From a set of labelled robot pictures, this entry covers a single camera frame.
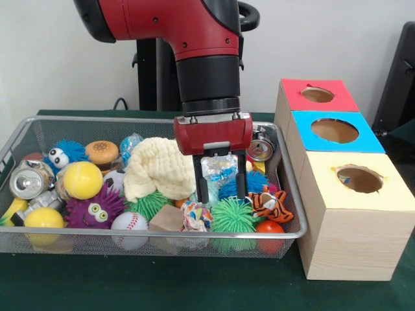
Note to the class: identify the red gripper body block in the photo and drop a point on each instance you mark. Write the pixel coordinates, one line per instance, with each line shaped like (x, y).
(210, 136)

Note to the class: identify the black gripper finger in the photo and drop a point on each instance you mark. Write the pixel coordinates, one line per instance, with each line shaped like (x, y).
(241, 175)
(201, 181)

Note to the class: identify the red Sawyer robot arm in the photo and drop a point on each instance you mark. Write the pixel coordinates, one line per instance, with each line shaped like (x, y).
(194, 29)

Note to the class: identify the wooden box with three holes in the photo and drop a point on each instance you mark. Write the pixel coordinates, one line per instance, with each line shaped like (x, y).
(353, 243)

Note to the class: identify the green spiky rubber ball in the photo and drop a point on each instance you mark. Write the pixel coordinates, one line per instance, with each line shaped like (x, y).
(231, 215)

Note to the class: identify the tiger plush toy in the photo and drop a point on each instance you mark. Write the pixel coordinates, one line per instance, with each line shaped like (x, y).
(272, 204)

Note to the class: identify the cream waffle cloth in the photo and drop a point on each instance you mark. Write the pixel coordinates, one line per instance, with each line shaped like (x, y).
(155, 171)

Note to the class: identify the white baseball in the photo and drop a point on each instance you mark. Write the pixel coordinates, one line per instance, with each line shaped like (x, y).
(129, 222)

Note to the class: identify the yellow tennis ball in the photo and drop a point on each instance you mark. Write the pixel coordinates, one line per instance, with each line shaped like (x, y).
(83, 179)

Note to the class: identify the purple spiky monster toy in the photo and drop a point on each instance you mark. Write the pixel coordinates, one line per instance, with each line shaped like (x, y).
(84, 210)

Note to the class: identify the plain yellow ball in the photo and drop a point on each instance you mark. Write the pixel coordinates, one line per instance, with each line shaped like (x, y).
(44, 218)

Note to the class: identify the green cloth on side table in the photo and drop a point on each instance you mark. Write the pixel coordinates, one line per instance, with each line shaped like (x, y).
(405, 139)

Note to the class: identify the crushed silver drink can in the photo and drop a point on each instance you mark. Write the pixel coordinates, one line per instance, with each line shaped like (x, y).
(26, 184)

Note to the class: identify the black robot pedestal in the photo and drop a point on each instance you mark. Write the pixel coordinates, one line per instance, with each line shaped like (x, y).
(152, 81)

